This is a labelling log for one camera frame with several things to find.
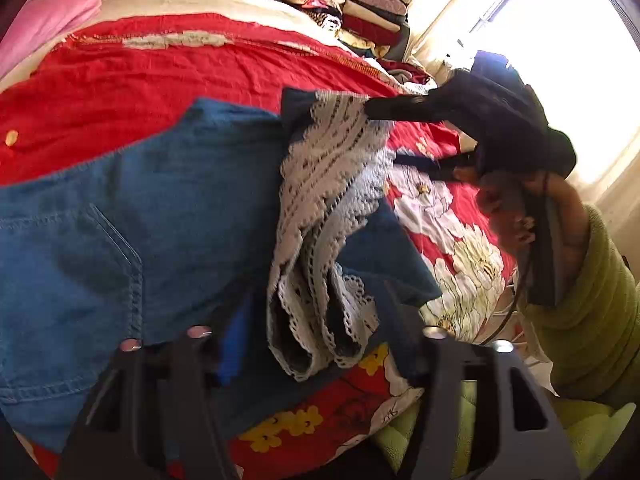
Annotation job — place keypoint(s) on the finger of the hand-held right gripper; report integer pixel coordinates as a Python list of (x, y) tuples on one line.
[(445, 167), (410, 106)]

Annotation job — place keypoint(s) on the maroon garment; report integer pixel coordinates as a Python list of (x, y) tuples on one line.
[(405, 67)]

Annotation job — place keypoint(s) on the window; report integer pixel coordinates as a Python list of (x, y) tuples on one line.
[(575, 25)]

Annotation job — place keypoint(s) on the blue denim pants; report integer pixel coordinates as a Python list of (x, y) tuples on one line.
[(150, 200)]

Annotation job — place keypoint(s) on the pink satin quilt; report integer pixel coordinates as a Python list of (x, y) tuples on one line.
[(45, 15)]

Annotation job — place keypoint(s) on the person's right hand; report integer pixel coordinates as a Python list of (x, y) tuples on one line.
[(567, 225)]

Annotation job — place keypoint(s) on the red and cream floral quilt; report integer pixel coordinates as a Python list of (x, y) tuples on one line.
[(150, 70)]

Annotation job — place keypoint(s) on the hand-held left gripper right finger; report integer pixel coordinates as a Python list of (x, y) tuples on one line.
[(415, 355)]

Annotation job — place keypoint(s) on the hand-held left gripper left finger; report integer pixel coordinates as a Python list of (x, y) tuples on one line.
[(232, 355)]

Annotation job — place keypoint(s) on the person's green fleece clothing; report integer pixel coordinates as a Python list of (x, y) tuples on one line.
[(590, 435)]

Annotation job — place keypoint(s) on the pile of folded clothes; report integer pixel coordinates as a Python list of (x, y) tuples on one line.
[(360, 10)]

